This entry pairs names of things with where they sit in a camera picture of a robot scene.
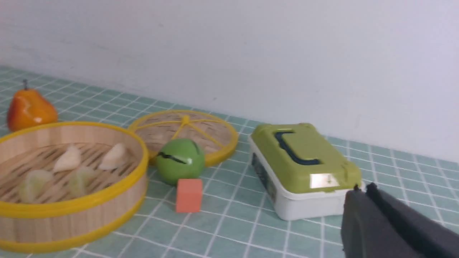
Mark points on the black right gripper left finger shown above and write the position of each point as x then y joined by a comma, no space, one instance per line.
373,225

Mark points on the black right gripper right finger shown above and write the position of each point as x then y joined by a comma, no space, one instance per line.
427,237

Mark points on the white dumpling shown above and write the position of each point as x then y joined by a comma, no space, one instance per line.
114,158
69,160

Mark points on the pale green dumpling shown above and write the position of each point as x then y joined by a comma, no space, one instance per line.
79,181
33,184

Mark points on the bamboo steamer lid yellow rim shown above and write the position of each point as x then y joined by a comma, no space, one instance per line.
214,135

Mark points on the bamboo steamer tray yellow rim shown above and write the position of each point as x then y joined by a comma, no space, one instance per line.
74,207

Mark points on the white box green lid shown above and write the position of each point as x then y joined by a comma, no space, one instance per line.
303,174

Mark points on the orange foam cube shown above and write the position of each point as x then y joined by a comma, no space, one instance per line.
189,194

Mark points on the green toy apple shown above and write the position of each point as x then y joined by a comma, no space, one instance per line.
180,158

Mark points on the orange toy pear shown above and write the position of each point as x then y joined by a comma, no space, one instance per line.
28,108

